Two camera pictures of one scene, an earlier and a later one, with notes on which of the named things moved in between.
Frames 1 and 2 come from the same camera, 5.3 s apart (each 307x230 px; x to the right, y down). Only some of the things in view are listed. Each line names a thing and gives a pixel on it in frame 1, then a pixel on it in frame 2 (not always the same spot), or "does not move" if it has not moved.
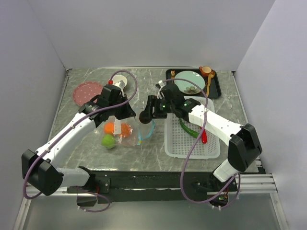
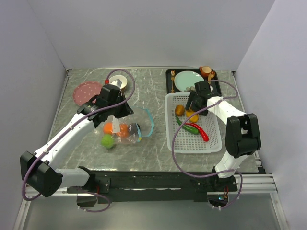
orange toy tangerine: x=125 y=130 does not move
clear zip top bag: x=124 y=132 does not move
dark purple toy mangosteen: x=145 y=117 → x=133 y=129
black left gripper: x=128 y=112 does not move
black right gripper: x=153 y=101 → x=192 y=97
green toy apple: x=108 y=141 does not move
